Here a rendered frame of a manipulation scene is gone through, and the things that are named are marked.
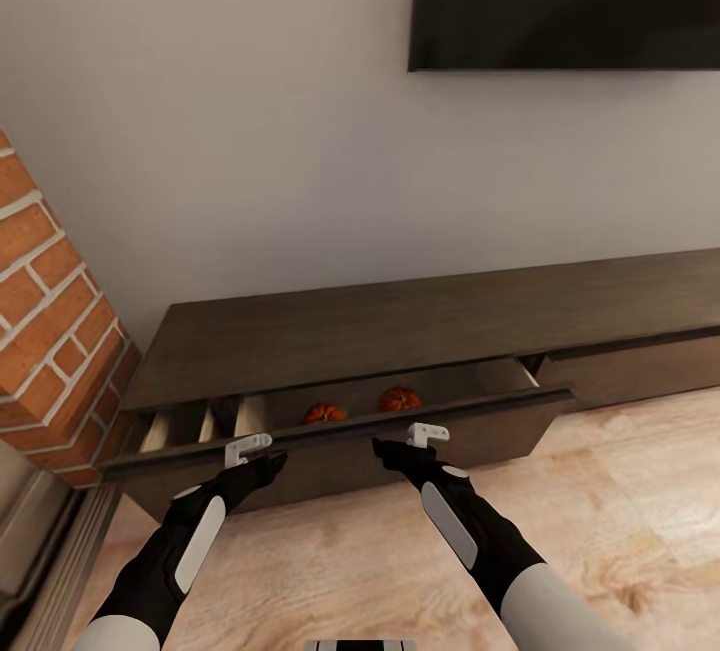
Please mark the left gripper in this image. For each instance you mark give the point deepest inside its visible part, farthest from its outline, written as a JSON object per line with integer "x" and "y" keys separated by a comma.
{"x": 255, "y": 474}

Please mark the wood fireplace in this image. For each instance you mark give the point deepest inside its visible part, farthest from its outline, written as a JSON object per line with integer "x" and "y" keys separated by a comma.
{"x": 50, "y": 538}

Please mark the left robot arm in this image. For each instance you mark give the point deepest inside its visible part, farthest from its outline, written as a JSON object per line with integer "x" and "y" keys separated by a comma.
{"x": 150, "y": 589}

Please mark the pumpkin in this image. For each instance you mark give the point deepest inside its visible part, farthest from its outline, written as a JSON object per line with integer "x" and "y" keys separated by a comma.
{"x": 322, "y": 413}
{"x": 397, "y": 398}

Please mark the cabinet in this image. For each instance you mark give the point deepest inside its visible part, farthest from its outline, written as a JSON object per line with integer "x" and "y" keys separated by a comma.
{"x": 494, "y": 356}

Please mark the wall mounted tv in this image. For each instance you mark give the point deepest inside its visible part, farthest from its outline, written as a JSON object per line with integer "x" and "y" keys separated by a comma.
{"x": 565, "y": 35}

